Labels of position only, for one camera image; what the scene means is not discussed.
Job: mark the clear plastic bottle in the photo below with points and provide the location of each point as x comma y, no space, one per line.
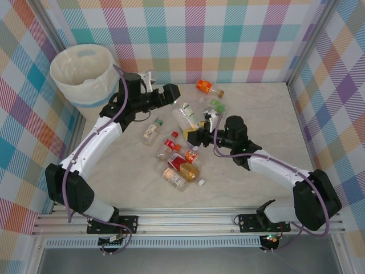
181,121

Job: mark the red cap cola bottle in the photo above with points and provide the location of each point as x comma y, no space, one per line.
170,143

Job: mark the small orange cap bottle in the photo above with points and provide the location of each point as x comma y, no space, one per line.
191,156

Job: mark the white cap bottle green-orange label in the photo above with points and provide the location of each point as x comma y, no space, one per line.
152,131

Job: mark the red label bottle amber liquid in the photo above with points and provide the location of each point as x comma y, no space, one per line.
182,167

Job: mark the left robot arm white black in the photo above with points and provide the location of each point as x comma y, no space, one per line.
94,137

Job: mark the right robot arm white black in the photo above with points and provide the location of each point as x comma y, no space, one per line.
279,171

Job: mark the cream round bin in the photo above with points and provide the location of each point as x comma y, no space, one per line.
88,112

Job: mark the white plastic bin liner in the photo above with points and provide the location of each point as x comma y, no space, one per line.
80,62

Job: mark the crushed green label bottle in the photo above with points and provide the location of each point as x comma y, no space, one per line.
219,108

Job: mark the clear bottle orange white label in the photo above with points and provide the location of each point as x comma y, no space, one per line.
172,176

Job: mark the orange label bottle amber cap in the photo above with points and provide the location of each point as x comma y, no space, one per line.
204,85

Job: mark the small circuit board with LEDs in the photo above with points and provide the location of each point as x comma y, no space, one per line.
271,239

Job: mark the grey metal panel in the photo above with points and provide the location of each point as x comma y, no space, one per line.
185,261

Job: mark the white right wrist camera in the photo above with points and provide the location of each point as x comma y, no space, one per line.
212,123

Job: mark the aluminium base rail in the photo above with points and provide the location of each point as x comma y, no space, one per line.
185,222

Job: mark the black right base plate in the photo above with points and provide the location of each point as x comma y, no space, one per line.
246,222

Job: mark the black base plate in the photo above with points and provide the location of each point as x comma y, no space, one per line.
131,222
246,222

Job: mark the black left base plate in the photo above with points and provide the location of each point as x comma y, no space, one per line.
131,222

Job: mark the aluminium frame post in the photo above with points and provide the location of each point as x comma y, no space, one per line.
51,23

